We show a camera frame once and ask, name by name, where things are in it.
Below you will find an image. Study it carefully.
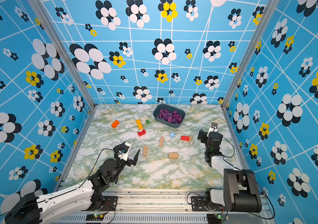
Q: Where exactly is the dark teal storage bin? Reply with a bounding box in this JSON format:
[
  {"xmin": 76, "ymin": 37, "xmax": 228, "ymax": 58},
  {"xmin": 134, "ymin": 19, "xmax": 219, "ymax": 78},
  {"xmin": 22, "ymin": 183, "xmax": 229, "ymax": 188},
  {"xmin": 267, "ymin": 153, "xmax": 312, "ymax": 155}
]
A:
[{"xmin": 153, "ymin": 104, "xmax": 186, "ymax": 128}]

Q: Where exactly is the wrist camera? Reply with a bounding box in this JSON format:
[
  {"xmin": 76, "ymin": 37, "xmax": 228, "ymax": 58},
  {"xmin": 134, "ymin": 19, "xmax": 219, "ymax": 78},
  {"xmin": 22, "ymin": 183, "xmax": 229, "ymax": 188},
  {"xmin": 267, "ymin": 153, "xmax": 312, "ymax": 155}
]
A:
[
  {"xmin": 113, "ymin": 142, "xmax": 131, "ymax": 161},
  {"xmin": 207, "ymin": 122, "xmax": 218, "ymax": 137}
]

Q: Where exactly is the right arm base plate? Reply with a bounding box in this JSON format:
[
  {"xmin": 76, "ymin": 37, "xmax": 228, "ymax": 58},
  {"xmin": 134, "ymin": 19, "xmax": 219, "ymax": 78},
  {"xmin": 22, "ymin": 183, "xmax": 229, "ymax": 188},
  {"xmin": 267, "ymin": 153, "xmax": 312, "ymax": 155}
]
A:
[{"xmin": 189, "ymin": 196, "xmax": 226, "ymax": 213}]

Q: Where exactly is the orange brick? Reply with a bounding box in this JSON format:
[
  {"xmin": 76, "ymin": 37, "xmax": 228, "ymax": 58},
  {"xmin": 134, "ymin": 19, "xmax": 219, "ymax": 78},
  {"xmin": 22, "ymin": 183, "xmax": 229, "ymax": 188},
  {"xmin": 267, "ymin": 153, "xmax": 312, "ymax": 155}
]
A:
[{"xmin": 111, "ymin": 120, "xmax": 120, "ymax": 128}]

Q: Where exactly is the natural wood large brick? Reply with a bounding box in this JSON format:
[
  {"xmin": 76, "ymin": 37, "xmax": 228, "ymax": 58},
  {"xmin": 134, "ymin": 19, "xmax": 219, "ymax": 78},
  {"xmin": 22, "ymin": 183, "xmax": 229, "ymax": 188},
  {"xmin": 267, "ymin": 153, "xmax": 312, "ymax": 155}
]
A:
[{"xmin": 169, "ymin": 153, "xmax": 178, "ymax": 159}]

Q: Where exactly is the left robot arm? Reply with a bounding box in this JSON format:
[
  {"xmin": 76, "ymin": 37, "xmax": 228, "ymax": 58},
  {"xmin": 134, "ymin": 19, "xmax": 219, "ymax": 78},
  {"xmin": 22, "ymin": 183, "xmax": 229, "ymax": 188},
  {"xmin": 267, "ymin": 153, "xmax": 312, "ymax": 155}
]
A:
[{"xmin": 2, "ymin": 154, "xmax": 139, "ymax": 224}]

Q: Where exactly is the aluminium front rail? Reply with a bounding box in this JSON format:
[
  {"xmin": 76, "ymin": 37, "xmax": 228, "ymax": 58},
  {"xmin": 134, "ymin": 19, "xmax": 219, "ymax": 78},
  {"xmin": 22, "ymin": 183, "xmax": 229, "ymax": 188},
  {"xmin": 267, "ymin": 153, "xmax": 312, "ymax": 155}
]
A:
[{"xmin": 51, "ymin": 189, "xmax": 276, "ymax": 224}]

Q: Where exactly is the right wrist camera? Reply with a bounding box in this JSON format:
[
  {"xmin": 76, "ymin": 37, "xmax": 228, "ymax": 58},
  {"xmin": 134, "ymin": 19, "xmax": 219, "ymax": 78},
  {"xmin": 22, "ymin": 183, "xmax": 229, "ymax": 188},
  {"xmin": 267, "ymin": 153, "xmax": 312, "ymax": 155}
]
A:
[{"xmin": 207, "ymin": 122, "xmax": 218, "ymax": 137}]

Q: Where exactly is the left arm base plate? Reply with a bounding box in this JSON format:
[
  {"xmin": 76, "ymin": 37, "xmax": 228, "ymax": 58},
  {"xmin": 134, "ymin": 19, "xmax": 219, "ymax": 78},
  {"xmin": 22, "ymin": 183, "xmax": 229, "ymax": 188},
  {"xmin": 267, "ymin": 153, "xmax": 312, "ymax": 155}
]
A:
[{"xmin": 85, "ymin": 196, "xmax": 119, "ymax": 211}]

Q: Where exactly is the red rectangular brick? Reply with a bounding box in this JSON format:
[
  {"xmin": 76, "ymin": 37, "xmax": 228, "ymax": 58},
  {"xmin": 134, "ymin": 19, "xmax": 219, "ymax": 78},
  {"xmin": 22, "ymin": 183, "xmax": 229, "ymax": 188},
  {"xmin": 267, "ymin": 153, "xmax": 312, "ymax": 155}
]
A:
[{"xmin": 181, "ymin": 136, "xmax": 190, "ymax": 141}]

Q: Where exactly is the red arch brick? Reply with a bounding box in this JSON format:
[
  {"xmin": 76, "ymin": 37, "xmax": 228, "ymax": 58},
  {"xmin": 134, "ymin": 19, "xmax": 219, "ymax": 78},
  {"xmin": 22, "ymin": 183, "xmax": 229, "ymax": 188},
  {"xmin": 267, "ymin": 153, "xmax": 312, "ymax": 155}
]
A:
[{"xmin": 137, "ymin": 129, "xmax": 146, "ymax": 137}]

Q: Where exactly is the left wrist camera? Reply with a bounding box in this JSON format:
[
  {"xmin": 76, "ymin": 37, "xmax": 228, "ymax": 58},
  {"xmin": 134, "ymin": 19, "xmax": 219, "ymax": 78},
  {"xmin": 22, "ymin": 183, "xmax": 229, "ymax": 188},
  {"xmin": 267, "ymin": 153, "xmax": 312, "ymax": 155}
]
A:
[{"xmin": 113, "ymin": 142, "xmax": 131, "ymax": 161}]

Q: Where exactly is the natural wood printed brick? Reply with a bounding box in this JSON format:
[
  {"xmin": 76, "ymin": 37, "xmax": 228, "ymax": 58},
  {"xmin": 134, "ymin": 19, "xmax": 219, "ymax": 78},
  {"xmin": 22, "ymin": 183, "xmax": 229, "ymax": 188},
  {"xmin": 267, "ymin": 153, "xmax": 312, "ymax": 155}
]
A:
[{"xmin": 159, "ymin": 137, "xmax": 164, "ymax": 147}]

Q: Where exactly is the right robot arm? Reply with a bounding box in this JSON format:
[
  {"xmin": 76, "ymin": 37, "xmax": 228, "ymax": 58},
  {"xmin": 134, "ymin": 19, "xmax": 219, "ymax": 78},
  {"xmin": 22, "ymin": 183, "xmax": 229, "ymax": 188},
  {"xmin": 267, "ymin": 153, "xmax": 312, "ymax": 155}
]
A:
[{"xmin": 198, "ymin": 127, "xmax": 262, "ymax": 213}]

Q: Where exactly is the yellow long brick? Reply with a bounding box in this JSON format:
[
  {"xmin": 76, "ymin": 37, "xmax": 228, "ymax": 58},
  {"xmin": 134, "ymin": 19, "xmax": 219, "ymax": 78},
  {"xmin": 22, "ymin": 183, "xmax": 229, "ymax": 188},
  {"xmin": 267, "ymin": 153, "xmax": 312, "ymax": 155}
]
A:
[{"xmin": 136, "ymin": 119, "xmax": 144, "ymax": 130}]

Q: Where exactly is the natural wood slanted brick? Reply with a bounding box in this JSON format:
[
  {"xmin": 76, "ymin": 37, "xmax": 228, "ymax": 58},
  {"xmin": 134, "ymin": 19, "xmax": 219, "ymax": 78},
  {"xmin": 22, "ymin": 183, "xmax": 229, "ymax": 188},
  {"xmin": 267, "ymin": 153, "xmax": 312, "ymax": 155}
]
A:
[{"xmin": 143, "ymin": 145, "xmax": 148, "ymax": 157}]

